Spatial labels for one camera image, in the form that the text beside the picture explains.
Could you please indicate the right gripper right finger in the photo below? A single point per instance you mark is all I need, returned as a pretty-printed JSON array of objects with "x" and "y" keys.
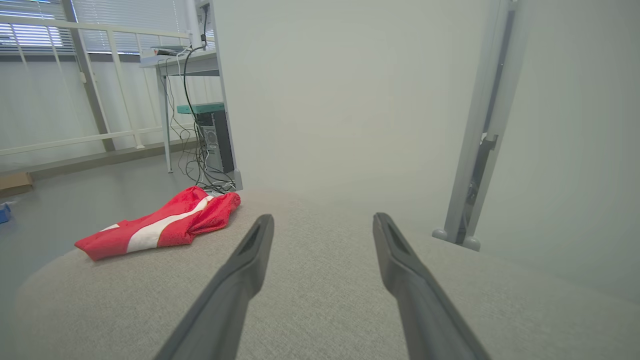
[{"x": 420, "y": 310}]

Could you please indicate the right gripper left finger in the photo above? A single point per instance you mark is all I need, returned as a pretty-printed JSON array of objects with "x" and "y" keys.
[{"x": 230, "y": 305}]

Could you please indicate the red shorts with white stripe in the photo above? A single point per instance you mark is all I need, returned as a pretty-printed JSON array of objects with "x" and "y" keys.
[{"x": 175, "y": 222}]

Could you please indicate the black computer tower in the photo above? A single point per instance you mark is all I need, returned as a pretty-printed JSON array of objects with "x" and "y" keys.
[{"x": 217, "y": 142}]

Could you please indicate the white metal railing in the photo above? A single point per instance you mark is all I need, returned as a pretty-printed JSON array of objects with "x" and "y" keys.
[{"x": 125, "y": 87}]

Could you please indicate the small blue object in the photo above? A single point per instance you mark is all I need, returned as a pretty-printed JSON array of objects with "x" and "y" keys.
[{"x": 4, "y": 212}]

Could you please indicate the white desk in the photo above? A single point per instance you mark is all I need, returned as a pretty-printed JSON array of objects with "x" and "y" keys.
[{"x": 190, "y": 64}]

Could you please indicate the brown cardboard box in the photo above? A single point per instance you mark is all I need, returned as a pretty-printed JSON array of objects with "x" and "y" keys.
[{"x": 15, "y": 184}]

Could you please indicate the grey window column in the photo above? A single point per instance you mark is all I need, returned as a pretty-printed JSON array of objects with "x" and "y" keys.
[{"x": 90, "y": 85}]

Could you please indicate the flat device on desk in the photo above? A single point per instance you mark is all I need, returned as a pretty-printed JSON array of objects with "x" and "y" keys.
[{"x": 170, "y": 50}]

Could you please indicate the white monitor stand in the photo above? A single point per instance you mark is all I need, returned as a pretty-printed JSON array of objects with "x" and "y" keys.
[{"x": 195, "y": 25}]

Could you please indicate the white window blinds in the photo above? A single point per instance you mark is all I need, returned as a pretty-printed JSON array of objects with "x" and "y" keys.
[{"x": 125, "y": 20}]

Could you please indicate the grey partition post with feet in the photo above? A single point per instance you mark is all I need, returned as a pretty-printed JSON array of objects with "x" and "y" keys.
[{"x": 475, "y": 150}]

